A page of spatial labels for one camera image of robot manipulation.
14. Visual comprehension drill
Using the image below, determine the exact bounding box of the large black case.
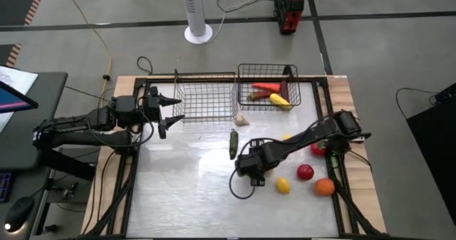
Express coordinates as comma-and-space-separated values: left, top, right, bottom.
405, 82, 456, 226

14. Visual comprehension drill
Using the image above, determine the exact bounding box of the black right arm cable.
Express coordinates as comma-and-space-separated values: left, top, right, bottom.
229, 168, 256, 200

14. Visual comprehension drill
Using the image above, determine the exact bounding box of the dark red vegetable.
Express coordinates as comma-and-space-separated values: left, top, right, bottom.
280, 80, 290, 103

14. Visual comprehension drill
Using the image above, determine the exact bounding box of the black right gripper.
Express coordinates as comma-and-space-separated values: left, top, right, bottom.
234, 152, 268, 188

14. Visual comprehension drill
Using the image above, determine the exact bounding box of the white tower fan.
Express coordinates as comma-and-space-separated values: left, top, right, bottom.
180, 0, 214, 45

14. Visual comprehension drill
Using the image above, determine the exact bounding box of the gold wire basket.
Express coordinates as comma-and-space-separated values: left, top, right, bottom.
172, 72, 239, 123

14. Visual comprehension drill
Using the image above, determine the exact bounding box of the red and black power station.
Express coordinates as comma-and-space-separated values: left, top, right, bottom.
273, 0, 306, 36

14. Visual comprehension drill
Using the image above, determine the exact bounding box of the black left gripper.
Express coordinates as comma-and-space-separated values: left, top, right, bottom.
142, 85, 186, 140

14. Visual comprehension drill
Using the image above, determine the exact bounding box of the red pepper with green stem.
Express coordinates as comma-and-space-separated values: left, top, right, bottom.
247, 89, 274, 102

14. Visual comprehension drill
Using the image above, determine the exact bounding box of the black computer mouse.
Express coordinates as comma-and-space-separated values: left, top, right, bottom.
4, 196, 36, 233

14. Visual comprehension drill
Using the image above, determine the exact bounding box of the tilted flat screen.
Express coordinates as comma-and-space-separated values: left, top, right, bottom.
0, 80, 39, 115

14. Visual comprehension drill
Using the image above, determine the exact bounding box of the white cable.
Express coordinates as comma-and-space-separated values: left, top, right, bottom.
209, 0, 266, 43

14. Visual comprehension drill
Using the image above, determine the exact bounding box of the yellow power cable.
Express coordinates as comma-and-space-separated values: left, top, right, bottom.
58, 0, 113, 80

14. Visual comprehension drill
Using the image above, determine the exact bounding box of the black mat striped orange edge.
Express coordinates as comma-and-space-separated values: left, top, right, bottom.
0, 0, 48, 27
0, 43, 23, 68

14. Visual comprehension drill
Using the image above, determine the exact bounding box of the bright red apple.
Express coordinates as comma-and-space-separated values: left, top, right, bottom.
296, 163, 316, 182

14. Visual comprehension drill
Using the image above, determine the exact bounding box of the orange fruit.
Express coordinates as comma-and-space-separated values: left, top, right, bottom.
313, 177, 336, 198

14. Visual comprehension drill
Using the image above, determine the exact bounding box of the dark keyboard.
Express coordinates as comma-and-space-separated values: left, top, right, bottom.
0, 171, 15, 204

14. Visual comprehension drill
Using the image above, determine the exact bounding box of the white paper sheet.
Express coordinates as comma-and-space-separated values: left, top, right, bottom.
0, 66, 39, 132

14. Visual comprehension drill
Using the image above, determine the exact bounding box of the white garlic bulb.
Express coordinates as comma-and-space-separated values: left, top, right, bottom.
233, 114, 251, 127

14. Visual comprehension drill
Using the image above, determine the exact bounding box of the red tomato with green top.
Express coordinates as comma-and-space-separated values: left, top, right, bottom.
310, 141, 328, 158

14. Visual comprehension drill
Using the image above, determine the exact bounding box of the black desk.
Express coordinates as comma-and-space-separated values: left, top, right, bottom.
0, 71, 68, 172

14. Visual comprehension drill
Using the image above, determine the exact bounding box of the orange carrot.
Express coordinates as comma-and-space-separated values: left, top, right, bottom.
251, 82, 282, 93

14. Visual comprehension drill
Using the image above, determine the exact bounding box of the green cucumber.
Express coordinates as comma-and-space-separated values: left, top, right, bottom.
229, 128, 239, 161

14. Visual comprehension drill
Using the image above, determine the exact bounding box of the black wire basket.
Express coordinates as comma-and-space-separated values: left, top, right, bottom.
237, 63, 302, 112

